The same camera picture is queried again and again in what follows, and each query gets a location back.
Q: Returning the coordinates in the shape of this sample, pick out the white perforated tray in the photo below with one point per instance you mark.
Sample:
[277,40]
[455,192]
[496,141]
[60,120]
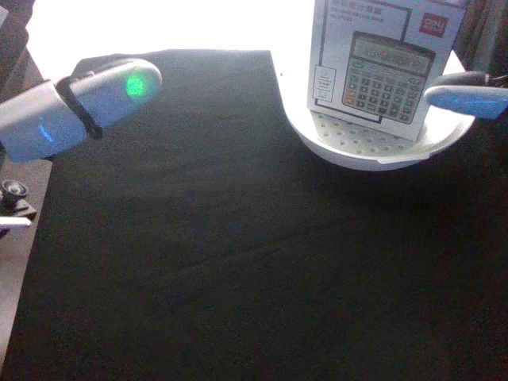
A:
[357,151]

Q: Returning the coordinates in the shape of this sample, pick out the white calculator box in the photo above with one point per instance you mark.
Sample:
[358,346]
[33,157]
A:
[377,59]

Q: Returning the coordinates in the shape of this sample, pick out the black table cloth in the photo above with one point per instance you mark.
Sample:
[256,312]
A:
[238,258]

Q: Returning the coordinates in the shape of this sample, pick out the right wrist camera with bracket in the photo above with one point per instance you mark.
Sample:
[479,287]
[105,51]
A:
[14,189]

